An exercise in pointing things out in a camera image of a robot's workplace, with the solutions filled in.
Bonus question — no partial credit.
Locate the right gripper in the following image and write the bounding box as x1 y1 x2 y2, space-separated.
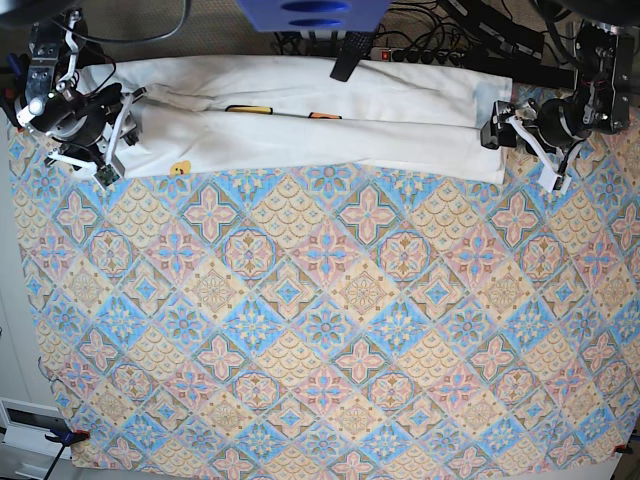
107 87 145 146

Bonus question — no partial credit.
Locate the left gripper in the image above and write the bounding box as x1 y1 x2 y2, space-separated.
480 100 537 150

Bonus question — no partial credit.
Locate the white printed T-shirt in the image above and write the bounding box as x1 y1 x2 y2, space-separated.
79 55 513 184

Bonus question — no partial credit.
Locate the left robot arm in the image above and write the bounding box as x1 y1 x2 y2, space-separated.
480 22 635 154

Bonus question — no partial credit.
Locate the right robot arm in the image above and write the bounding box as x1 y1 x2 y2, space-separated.
15 8 147 177

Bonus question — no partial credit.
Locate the black remote-like device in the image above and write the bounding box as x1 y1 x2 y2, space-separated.
330 31 375 82

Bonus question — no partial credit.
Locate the blue plastic box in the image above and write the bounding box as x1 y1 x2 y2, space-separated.
237 0 391 32

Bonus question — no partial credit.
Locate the patterned tile tablecloth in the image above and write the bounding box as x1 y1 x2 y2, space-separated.
7 113 639 479

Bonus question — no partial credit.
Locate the orange black clamp left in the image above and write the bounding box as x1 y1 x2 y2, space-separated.
45 429 90 448

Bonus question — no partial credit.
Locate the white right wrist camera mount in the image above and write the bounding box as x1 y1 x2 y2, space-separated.
46 84 132 190

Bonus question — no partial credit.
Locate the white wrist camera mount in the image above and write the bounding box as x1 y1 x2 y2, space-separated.
46 84 132 190
507 116 584 195

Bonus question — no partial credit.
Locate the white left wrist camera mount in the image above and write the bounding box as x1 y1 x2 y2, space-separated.
507 116 584 195

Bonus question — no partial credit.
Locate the white power strip red switch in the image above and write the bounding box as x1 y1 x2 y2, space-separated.
364 47 470 67

